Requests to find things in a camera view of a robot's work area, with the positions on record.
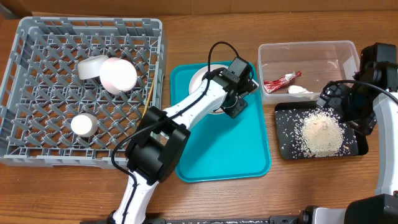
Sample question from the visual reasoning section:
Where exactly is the large white plate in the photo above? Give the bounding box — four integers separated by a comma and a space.
188, 66, 226, 114

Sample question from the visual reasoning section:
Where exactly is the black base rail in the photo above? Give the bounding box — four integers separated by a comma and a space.
80, 214, 312, 224

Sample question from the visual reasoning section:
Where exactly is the grey shallow bowl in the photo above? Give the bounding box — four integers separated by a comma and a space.
77, 55, 109, 80

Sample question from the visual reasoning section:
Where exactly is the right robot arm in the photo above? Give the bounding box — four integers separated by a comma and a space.
297, 42, 397, 223

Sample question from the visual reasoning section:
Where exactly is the teal plastic tray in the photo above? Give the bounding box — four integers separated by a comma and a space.
169, 60, 272, 184

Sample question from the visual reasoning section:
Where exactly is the crumpled white tissue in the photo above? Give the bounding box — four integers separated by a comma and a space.
287, 85, 313, 94

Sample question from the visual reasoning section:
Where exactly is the black plastic tray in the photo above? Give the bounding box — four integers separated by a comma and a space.
274, 98, 369, 161

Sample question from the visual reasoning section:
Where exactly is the grey plastic dish rack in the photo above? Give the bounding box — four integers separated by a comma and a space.
1, 17, 167, 169

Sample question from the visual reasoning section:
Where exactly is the pile of rice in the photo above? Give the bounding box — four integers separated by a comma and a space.
276, 107, 358, 158

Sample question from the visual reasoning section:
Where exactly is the wooden chopstick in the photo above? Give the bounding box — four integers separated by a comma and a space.
142, 78, 155, 117

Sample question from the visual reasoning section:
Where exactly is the clear plastic bin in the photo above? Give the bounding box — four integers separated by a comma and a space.
257, 40, 359, 105

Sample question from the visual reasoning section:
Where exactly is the red snack wrapper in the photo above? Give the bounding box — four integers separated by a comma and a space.
264, 71, 302, 93

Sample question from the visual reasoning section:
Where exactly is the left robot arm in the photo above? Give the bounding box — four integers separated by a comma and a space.
106, 57, 259, 223

